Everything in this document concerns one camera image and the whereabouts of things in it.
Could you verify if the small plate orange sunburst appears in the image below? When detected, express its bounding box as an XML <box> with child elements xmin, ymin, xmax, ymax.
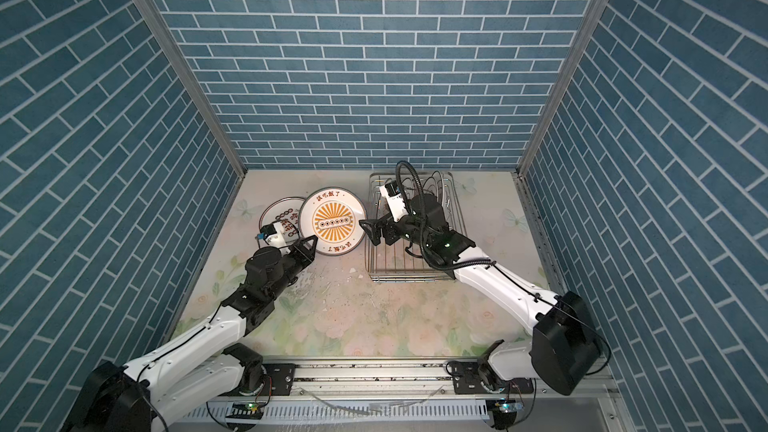
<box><xmin>299</xmin><ymin>187</ymin><xmax>367</xmax><ymax>256</ymax></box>

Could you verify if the left aluminium corner post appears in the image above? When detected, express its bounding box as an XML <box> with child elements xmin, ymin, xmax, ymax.
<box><xmin>132</xmin><ymin>0</ymin><xmax>247</xmax><ymax>180</ymax></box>

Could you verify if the aluminium corner post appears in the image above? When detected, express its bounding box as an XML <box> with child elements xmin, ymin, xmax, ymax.
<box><xmin>517</xmin><ymin>0</ymin><xmax>609</xmax><ymax>177</ymax></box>
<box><xmin>132</xmin><ymin>0</ymin><xmax>247</xmax><ymax>180</ymax></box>

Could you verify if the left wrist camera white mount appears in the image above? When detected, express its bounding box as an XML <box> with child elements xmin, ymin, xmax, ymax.
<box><xmin>257</xmin><ymin>221</ymin><xmax>287</xmax><ymax>249</ymax></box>

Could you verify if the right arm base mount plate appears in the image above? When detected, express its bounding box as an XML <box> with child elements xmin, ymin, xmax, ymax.
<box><xmin>444</xmin><ymin>360</ymin><xmax>534</xmax><ymax>395</ymax></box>

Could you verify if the metal wire dish rack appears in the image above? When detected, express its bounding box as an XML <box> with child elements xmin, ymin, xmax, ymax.
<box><xmin>365</xmin><ymin>172</ymin><xmax>473</xmax><ymax>283</ymax></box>

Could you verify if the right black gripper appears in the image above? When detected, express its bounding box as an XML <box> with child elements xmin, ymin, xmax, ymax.
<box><xmin>360</xmin><ymin>202</ymin><xmax>432</xmax><ymax>251</ymax></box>

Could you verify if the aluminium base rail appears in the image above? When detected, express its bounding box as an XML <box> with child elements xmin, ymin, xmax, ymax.
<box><xmin>197</xmin><ymin>356</ymin><xmax>619</xmax><ymax>403</ymax></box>

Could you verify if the large plate green rim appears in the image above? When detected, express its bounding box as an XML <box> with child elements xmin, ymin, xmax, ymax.
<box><xmin>258</xmin><ymin>197</ymin><xmax>305</xmax><ymax>240</ymax></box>

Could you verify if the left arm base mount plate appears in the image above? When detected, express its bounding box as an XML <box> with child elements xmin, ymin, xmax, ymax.
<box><xmin>260</xmin><ymin>363</ymin><xmax>297</xmax><ymax>397</ymax></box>

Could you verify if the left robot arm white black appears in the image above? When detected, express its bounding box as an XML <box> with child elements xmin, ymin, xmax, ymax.
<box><xmin>62</xmin><ymin>236</ymin><xmax>317</xmax><ymax>431</ymax></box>

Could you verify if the right green circuit board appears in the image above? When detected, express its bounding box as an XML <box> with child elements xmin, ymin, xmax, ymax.
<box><xmin>491</xmin><ymin>399</ymin><xmax>524</xmax><ymax>416</ymax></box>

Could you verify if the left green circuit board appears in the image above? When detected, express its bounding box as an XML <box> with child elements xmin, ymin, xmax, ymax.
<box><xmin>226</xmin><ymin>402</ymin><xmax>264</xmax><ymax>423</ymax></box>

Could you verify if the green circuit board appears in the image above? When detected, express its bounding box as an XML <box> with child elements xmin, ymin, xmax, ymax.
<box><xmin>491</xmin><ymin>399</ymin><xmax>524</xmax><ymax>416</ymax></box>
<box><xmin>226</xmin><ymin>402</ymin><xmax>264</xmax><ymax>423</ymax></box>

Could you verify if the right aluminium corner post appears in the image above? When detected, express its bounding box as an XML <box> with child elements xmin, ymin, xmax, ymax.
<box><xmin>517</xmin><ymin>0</ymin><xmax>609</xmax><ymax>177</ymax></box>

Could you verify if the white slotted cable duct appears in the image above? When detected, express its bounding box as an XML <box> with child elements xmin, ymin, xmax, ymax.
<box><xmin>177</xmin><ymin>399</ymin><xmax>490</xmax><ymax>426</ymax></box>

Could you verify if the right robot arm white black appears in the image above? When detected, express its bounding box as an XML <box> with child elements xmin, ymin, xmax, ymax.
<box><xmin>360</xmin><ymin>160</ymin><xmax>610</xmax><ymax>396</ymax></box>

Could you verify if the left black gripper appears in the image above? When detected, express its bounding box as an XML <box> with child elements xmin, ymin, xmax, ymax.
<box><xmin>265</xmin><ymin>234</ymin><xmax>319</xmax><ymax>304</ymax></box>

